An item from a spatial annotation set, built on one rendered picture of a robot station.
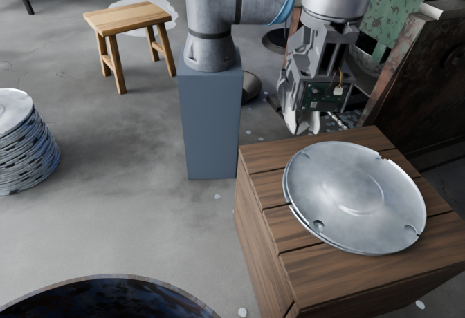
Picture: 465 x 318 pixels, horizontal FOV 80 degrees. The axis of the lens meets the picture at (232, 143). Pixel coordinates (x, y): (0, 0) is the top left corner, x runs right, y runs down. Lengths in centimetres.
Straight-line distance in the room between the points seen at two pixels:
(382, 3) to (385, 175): 50
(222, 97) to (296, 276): 50
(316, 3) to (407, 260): 48
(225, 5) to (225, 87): 21
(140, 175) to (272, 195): 64
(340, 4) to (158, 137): 103
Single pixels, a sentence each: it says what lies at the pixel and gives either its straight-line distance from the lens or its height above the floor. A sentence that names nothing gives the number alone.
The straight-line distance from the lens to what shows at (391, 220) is 66.
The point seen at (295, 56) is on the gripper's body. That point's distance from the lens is 41.
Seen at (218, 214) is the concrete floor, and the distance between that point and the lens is 99.
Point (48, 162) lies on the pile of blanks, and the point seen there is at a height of 5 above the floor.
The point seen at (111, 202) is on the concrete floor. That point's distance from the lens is 108.
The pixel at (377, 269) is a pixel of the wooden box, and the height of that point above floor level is 35.
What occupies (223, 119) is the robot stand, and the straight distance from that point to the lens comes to 86.
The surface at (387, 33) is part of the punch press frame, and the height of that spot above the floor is 53.
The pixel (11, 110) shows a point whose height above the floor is 24.
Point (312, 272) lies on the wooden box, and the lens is 56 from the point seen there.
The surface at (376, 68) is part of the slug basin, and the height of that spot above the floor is 37.
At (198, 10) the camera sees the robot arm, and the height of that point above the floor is 60.
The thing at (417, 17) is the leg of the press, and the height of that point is 62.
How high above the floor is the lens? 85
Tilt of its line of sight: 45 degrees down
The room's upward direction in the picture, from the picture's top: 3 degrees clockwise
